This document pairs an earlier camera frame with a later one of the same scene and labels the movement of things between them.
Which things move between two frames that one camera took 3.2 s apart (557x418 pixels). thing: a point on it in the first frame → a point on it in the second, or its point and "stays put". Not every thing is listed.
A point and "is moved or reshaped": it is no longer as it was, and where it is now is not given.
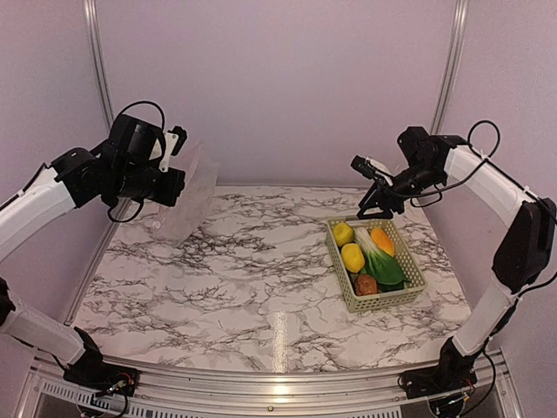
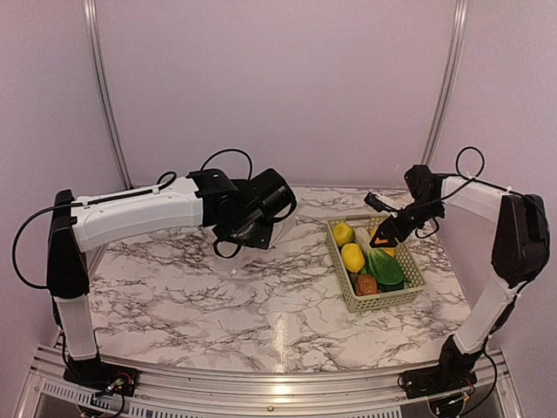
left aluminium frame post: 91,23 stays put
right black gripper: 378,198 → 384,227
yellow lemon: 344,233 stays put
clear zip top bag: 174,224 is moved or reshaped
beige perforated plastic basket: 355,302 stays put
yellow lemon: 352,257 stays put
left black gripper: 175,185 → 261,240
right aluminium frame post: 459,16 stays put
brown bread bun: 365,285 stays put
